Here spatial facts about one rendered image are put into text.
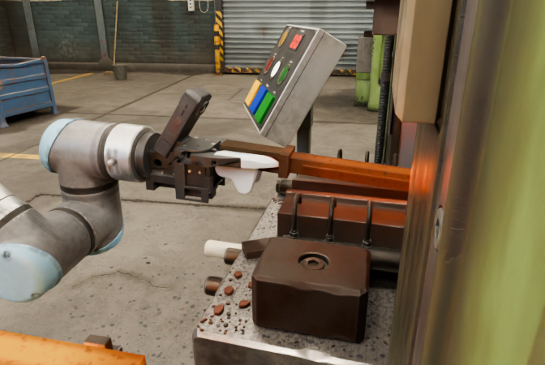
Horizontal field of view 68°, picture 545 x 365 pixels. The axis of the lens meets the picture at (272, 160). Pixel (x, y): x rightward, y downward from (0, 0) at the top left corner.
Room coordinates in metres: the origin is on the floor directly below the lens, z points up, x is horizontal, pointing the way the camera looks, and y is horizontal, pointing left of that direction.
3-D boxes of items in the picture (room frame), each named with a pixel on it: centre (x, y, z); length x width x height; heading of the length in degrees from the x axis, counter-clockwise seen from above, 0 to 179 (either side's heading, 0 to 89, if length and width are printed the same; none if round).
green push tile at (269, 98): (1.01, 0.02, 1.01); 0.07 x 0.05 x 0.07; 11
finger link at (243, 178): (0.54, 0.04, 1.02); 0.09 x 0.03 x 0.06; 73
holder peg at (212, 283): (0.48, 0.07, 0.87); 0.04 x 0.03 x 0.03; 76
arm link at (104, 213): (0.62, 0.31, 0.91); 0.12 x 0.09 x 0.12; 170
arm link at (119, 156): (0.60, 0.22, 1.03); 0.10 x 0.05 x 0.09; 166
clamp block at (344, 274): (0.38, -0.04, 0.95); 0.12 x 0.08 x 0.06; 76
